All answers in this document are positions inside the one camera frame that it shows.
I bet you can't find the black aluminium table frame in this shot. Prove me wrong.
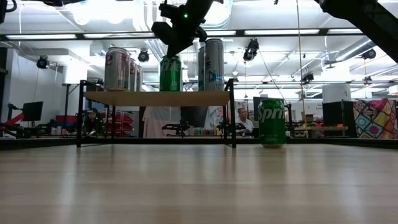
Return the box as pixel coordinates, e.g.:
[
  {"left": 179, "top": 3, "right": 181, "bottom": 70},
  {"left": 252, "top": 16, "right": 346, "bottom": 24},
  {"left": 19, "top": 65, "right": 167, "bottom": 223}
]
[{"left": 0, "top": 136, "right": 398, "bottom": 151}]

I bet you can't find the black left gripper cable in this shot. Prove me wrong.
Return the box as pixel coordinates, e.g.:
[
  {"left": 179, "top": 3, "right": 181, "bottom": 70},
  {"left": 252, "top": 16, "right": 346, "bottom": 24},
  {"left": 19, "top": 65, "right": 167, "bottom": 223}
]
[{"left": 4, "top": 0, "right": 18, "bottom": 14}]

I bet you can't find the rack with red bins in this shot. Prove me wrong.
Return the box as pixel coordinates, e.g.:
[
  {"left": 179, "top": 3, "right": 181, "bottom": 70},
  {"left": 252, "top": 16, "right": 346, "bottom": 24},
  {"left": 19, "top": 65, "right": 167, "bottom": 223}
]
[{"left": 107, "top": 111, "right": 136, "bottom": 138}]

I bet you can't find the pink fabric sheet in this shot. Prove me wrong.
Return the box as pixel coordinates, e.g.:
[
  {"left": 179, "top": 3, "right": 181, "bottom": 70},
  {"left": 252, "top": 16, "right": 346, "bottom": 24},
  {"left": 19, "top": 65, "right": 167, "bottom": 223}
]
[{"left": 142, "top": 106, "right": 182, "bottom": 139}]

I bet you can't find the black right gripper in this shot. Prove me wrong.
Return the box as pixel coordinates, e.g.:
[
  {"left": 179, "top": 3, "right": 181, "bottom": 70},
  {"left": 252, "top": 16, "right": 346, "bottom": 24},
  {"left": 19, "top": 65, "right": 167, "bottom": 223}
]
[{"left": 160, "top": 0, "right": 215, "bottom": 58}]

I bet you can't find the red angled bar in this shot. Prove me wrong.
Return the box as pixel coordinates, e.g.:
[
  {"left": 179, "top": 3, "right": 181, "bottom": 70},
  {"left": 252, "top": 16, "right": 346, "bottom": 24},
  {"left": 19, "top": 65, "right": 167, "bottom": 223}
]
[{"left": 0, "top": 112, "right": 25, "bottom": 131}]

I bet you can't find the black fabric sheet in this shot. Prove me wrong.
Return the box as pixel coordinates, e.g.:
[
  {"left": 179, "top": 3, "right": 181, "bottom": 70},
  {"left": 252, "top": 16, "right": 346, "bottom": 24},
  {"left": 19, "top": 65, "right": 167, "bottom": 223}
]
[{"left": 180, "top": 106, "right": 209, "bottom": 128}]

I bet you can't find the green Sprite can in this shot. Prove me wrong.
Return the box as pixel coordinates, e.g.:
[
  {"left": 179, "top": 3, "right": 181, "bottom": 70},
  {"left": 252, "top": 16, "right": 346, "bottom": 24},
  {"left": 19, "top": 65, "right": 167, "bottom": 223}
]
[
  {"left": 257, "top": 98, "right": 287, "bottom": 147},
  {"left": 159, "top": 55, "right": 183, "bottom": 92}
]

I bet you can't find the black monitor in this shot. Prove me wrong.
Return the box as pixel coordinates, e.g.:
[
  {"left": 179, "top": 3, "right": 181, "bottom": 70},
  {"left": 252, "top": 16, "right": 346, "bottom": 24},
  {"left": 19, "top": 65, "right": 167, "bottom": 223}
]
[{"left": 22, "top": 101, "right": 44, "bottom": 123}]

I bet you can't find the colourful patchwork quilt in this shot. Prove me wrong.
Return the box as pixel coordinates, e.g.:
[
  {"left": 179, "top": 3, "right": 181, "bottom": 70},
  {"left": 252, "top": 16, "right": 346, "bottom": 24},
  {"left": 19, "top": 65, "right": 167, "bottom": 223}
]
[{"left": 353, "top": 98, "right": 398, "bottom": 139}]

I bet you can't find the black partition panel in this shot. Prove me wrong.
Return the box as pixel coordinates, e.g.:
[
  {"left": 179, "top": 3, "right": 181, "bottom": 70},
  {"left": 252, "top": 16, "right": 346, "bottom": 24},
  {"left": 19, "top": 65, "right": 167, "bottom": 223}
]
[{"left": 322, "top": 100, "right": 355, "bottom": 138}]

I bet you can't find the wooden workbench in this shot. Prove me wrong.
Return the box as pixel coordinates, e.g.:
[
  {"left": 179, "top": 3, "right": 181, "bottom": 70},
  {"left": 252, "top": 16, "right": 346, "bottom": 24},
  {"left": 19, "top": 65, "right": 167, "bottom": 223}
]
[{"left": 292, "top": 124, "right": 349, "bottom": 138}]

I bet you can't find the ceiling light bar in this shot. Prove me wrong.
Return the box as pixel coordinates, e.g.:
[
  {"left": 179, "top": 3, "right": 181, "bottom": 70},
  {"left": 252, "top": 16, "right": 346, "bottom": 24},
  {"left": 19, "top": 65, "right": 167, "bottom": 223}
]
[{"left": 0, "top": 27, "right": 364, "bottom": 41}]

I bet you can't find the person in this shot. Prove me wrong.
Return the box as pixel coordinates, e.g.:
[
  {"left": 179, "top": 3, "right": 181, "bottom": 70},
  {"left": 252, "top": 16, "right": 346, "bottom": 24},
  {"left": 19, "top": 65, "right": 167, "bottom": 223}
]
[
  {"left": 234, "top": 106, "right": 255, "bottom": 137},
  {"left": 83, "top": 107, "right": 106, "bottom": 138}
]

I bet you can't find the silver Diet Coke can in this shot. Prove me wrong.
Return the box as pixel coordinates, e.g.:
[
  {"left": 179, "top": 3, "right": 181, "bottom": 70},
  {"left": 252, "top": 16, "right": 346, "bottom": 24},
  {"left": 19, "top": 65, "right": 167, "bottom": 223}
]
[
  {"left": 136, "top": 64, "right": 144, "bottom": 92},
  {"left": 129, "top": 57, "right": 138, "bottom": 92},
  {"left": 104, "top": 46, "right": 131, "bottom": 91}
]

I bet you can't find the red storage bin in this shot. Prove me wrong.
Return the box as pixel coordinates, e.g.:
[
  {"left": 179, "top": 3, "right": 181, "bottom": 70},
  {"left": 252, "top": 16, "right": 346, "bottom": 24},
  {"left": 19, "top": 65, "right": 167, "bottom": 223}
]
[{"left": 55, "top": 114, "right": 78, "bottom": 124}]

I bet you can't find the wooden shelf with black frame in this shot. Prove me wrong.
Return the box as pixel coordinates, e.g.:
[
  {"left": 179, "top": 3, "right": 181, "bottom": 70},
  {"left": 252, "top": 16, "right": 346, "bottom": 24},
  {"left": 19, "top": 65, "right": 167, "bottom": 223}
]
[{"left": 76, "top": 78, "right": 238, "bottom": 149}]

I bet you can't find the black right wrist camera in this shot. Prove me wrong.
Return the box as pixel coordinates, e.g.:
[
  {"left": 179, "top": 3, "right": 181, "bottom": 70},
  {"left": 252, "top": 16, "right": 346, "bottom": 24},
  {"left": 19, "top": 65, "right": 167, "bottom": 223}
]
[{"left": 151, "top": 21, "right": 175, "bottom": 46}]

